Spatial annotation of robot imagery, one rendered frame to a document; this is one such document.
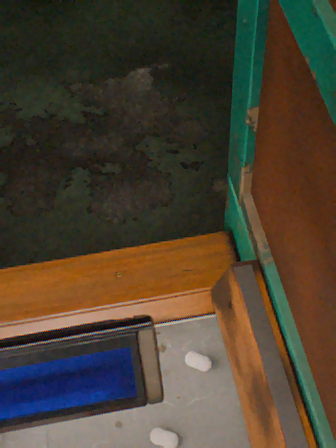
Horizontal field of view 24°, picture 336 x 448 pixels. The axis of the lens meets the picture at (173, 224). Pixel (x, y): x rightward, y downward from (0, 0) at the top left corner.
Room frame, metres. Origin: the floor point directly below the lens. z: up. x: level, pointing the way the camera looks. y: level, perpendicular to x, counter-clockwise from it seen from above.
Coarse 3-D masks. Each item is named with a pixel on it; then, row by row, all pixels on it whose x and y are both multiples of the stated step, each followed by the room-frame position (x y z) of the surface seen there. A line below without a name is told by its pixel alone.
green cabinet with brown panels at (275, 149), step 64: (256, 0) 0.65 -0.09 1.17; (320, 0) 0.51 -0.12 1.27; (256, 64) 0.65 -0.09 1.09; (320, 64) 0.48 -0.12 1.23; (256, 128) 0.65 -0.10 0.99; (320, 128) 0.49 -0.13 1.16; (256, 192) 0.63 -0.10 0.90; (320, 192) 0.46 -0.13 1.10; (256, 256) 0.57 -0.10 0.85; (320, 256) 0.43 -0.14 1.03; (320, 320) 0.40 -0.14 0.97; (320, 384) 0.37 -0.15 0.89
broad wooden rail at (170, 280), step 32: (96, 256) 0.63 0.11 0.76; (128, 256) 0.63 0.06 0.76; (160, 256) 0.63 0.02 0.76; (192, 256) 0.63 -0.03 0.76; (224, 256) 0.63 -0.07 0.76; (0, 288) 0.58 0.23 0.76; (32, 288) 0.58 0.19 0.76; (64, 288) 0.58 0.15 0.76; (96, 288) 0.58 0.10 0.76; (128, 288) 0.58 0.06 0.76; (160, 288) 0.58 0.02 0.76; (192, 288) 0.57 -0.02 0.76; (0, 320) 0.53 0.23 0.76; (32, 320) 0.53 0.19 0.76; (64, 320) 0.53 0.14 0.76; (96, 320) 0.53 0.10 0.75; (160, 320) 0.54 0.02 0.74
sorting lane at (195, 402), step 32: (192, 320) 0.54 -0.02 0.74; (160, 352) 0.49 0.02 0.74; (224, 352) 0.49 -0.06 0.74; (192, 384) 0.45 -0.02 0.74; (224, 384) 0.45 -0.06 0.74; (96, 416) 0.41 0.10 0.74; (128, 416) 0.41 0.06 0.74; (160, 416) 0.40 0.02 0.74; (192, 416) 0.40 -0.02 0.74; (224, 416) 0.40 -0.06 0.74
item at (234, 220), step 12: (228, 180) 0.71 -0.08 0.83; (228, 192) 0.70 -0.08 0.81; (228, 204) 0.70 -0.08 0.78; (228, 216) 0.70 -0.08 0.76; (240, 216) 0.64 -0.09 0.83; (228, 228) 0.69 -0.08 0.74; (240, 228) 0.63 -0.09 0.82; (240, 240) 0.63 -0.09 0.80; (240, 252) 0.63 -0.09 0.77; (252, 252) 0.58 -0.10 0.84
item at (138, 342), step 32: (128, 320) 0.32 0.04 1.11; (0, 352) 0.30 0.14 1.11; (32, 352) 0.30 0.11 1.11; (64, 352) 0.30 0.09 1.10; (96, 352) 0.30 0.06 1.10; (128, 352) 0.30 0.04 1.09; (0, 384) 0.28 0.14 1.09; (32, 384) 0.28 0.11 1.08; (64, 384) 0.28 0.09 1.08; (96, 384) 0.29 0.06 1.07; (128, 384) 0.29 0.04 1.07; (160, 384) 0.29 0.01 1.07; (0, 416) 0.26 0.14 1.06; (32, 416) 0.27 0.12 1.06; (64, 416) 0.27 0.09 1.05
